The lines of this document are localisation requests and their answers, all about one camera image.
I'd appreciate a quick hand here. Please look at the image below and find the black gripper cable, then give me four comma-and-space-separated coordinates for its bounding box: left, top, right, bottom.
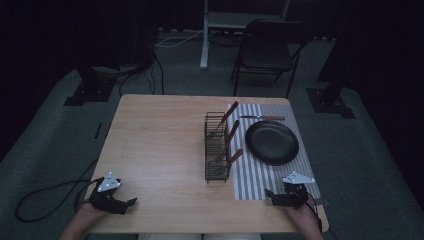
305, 195, 325, 234
14, 157, 102, 224

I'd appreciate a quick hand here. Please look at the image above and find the person's right hand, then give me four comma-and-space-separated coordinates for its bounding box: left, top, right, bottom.
285, 201, 322, 232

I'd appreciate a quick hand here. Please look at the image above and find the black round plate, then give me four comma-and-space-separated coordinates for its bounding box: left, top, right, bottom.
244, 119, 301, 167

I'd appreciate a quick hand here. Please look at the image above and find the black folding chair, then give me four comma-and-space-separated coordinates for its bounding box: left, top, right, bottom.
230, 18, 315, 100

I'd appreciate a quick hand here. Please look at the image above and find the black wire cutlery rack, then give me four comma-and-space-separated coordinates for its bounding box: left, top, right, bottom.
203, 111, 235, 184

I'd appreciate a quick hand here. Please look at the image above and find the wooden-handled fork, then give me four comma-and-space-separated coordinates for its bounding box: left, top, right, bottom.
206, 100, 240, 140
213, 119, 241, 163

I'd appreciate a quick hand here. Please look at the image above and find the wooden-handled spoon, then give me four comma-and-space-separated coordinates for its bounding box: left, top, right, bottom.
213, 148, 245, 176

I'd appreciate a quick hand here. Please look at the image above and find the person's left hand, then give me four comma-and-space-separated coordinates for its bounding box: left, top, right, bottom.
77, 199, 108, 222

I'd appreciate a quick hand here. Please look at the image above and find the white floor cable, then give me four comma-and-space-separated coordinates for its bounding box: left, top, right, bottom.
154, 29, 205, 49

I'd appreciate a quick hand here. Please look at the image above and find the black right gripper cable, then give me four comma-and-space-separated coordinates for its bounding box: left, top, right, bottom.
305, 195, 325, 234

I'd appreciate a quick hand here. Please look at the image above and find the wooden-handled knife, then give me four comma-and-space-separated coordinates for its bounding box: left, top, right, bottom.
239, 114, 287, 122

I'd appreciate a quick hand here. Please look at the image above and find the black floor cable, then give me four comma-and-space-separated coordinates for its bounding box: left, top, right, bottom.
117, 49, 166, 98

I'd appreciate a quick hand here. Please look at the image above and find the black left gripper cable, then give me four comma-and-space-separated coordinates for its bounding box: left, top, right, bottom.
14, 157, 102, 224

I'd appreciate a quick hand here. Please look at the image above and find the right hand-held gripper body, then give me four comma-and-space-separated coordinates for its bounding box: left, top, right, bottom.
270, 170, 316, 211

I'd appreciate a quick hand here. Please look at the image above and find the black stand base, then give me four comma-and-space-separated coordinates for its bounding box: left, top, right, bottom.
305, 79, 357, 120
63, 64, 118, 108

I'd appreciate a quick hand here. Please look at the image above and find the grey white striped placemat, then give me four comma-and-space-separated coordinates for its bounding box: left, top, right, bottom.
227, 102, 322, 202

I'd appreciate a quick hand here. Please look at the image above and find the white metal desk frame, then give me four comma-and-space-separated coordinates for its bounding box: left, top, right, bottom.
199, 0, 292, 71

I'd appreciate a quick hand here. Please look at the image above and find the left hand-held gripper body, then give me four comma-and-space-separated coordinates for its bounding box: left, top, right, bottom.
87, 171, 130, 216

